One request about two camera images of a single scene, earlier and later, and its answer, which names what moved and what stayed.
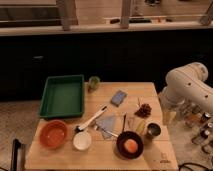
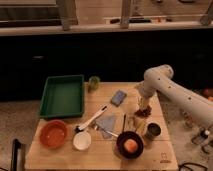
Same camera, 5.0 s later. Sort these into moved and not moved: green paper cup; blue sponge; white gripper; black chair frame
Moved: white gripper
Not moved: blue sponge; green paper cup; black chair frame
